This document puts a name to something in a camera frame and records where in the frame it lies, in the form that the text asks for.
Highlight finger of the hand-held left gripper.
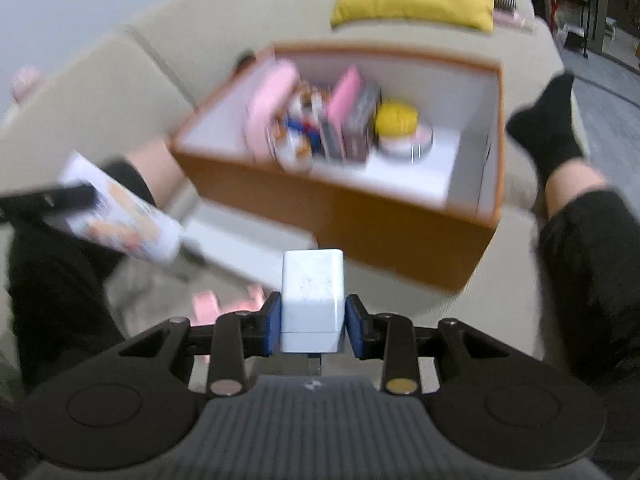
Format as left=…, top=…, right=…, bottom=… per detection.
left=0, top=183, right=98, bottom=233
left=177, top=237, right=208, bottom=267

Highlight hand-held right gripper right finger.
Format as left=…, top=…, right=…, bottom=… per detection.
left=347, top=294, right=506, bottom=396

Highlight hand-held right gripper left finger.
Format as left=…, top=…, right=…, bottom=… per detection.
left=120, top=291, right=282, bottom=397

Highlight white charger block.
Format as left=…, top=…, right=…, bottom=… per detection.
left=280, top=248, right=347, bottom=356

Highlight peach print cream tube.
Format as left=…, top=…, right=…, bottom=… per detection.
left=57, top=150, right=183, bottom=264

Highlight orange cardboard box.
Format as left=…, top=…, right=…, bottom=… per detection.
left=169, top=42, right=506, bottom=293

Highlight round pink compact mirror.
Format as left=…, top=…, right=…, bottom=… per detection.
left=377, top=122, right=433, bottom=161

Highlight brown patterned small box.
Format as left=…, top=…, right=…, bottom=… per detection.
left=342, top=82, right=383, bottom=163

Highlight pink selfie stick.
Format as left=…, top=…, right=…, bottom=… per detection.
left=192, top=284, right=268, bottom=326

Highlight person's left leg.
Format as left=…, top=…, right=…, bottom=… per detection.
left=120, top=137, right=188, bottom=211

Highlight person's leg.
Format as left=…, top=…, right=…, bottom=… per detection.
left=120, top=137, right=188, bottom=211
left=542, top=157, right=608, bottom=221

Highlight beige sofa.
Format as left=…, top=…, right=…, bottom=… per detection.
left=0, top=0, right=586, bottom=361

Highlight pink pouch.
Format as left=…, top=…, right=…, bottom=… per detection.
left=243, top=58, right=301, bottom=153

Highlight black shorts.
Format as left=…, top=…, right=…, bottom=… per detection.
left=0, top=157, right=640, bottom=480

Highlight person's right leg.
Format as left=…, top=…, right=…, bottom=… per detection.
left=542, top=157, right=608, bottom=221

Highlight black right sock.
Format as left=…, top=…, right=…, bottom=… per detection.
left=506, top=72, right=586, bottom=186

